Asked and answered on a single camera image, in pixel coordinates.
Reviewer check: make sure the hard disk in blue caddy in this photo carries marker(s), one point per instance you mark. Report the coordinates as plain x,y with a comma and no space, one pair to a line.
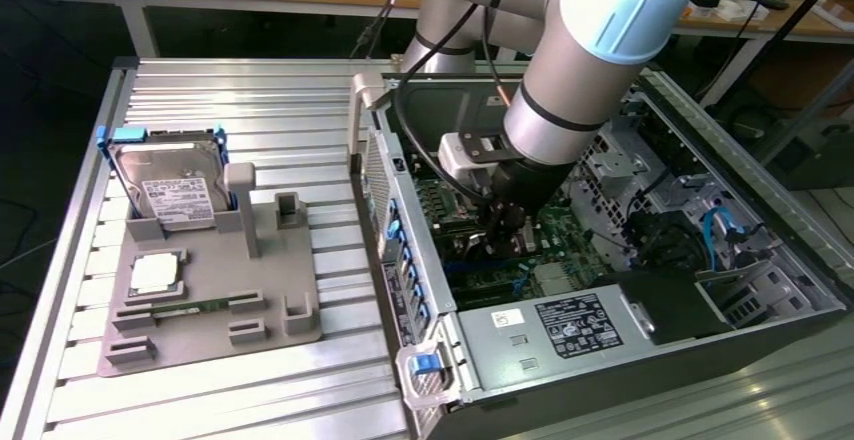
167,185

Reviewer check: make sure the green RAM stick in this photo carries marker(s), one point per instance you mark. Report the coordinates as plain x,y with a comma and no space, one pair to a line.
190,308

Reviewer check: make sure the metal disk bay cage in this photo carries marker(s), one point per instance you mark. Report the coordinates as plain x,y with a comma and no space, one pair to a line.
614,170

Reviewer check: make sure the black plastic shroud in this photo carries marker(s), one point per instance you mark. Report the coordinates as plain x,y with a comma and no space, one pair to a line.
668,305

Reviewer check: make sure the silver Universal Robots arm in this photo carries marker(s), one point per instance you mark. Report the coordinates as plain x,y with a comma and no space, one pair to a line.
587,85

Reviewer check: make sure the silver CPU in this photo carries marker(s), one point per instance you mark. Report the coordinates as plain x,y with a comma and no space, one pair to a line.
155,275

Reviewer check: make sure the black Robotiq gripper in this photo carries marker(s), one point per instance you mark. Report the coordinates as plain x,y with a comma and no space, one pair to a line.
534,185

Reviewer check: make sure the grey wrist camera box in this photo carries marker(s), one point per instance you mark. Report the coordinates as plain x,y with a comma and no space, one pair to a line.
461,157

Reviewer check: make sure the open black PC case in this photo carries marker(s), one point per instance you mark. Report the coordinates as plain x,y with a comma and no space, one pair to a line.
668,375

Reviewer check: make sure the silver chipset heatsink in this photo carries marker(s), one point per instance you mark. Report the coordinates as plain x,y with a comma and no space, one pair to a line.
557,280

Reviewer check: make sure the black graphics card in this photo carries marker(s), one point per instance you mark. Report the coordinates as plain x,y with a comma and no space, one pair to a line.
467,245

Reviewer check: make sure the grey power supply unit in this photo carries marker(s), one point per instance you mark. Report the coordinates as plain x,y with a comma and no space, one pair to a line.
507,350

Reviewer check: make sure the green motherboard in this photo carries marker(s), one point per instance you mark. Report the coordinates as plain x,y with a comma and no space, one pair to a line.
567,255

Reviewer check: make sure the grey parts rack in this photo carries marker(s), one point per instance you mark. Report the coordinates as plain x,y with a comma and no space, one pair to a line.
200,340

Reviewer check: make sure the blue case latch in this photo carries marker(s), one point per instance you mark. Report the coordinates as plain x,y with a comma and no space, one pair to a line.
427,363

